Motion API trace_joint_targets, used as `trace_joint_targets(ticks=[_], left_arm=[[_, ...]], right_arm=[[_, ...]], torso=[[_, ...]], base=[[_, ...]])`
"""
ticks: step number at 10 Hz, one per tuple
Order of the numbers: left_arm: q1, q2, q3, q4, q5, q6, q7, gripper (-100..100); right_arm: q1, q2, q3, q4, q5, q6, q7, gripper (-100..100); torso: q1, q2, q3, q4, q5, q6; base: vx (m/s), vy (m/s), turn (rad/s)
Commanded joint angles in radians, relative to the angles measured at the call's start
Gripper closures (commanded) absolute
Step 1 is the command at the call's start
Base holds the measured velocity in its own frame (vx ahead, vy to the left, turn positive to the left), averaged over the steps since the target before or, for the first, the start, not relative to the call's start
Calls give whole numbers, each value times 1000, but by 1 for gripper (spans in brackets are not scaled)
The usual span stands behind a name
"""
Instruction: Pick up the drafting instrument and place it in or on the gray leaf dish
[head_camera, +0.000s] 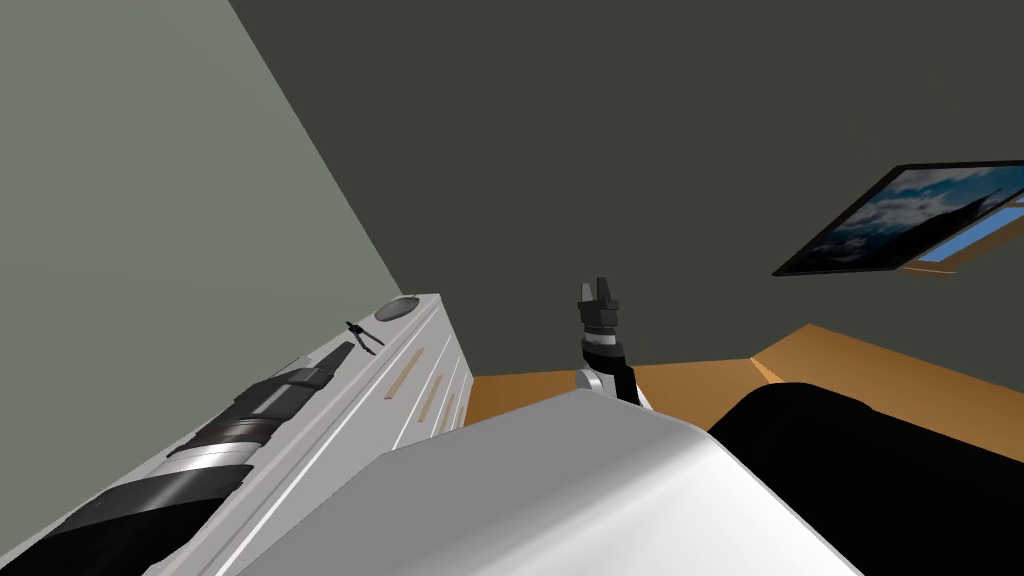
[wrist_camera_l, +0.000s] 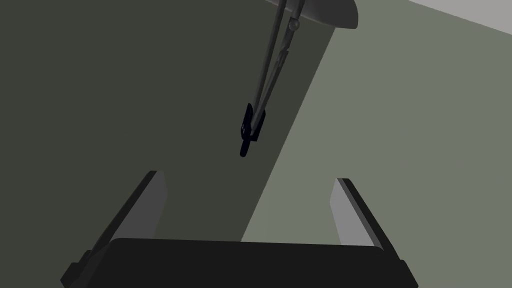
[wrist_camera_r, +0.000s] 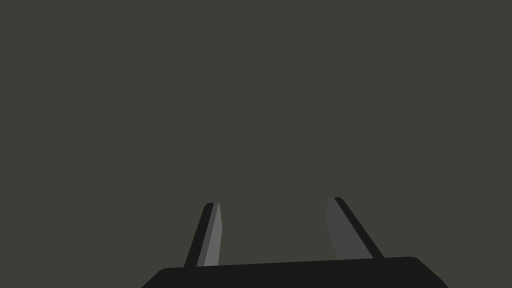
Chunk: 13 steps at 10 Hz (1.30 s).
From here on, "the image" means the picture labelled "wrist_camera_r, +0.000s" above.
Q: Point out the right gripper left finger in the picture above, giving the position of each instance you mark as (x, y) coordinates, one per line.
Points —
(207, 240)

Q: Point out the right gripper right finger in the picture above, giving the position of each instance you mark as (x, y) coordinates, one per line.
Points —
(348, 236)

